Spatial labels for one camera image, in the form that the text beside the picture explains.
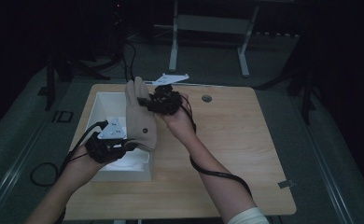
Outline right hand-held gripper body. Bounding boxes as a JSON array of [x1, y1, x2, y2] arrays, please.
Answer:
[[144, 72, 190, 116]]

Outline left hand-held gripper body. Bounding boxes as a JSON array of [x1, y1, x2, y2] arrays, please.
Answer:
[[84, 117, 132, 165]]

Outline white plastic box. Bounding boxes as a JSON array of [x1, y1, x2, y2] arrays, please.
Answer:
[[91, 91, 155, 183]]

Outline beige glove with dark button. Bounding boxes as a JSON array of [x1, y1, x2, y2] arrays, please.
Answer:
[[124, 76, 159, 153]]

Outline person's right hand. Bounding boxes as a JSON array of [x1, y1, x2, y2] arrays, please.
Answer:
[[155, 92, 198, 143]]

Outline person's left hand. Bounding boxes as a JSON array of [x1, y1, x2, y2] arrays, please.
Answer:
[[65, 143, 113, 177]]

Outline black tripod stand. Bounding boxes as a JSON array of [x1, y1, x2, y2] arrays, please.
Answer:
[[258, 36, 317, 126], [37, 52, 109, 112]]

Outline white sleeve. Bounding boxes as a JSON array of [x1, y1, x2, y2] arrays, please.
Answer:
[[226, 206, 271, 224]]

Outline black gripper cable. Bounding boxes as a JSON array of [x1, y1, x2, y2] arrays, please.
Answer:
[[57, 120, 109, 180], [180, 94, 253, 199]]

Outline black hanging cables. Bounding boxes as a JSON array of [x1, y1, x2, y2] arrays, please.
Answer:
[[108, 3, 138, 86]]

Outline black rectangular floor bracket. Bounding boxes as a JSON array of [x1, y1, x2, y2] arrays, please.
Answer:
[[51, 109, 75, 124]]

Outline black cable loop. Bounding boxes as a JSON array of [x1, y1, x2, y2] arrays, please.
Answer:
[[30, 161, 61, 189]]

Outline white metal desk frame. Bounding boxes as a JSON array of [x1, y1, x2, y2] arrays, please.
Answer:
[[168, 0, 260, 78]]

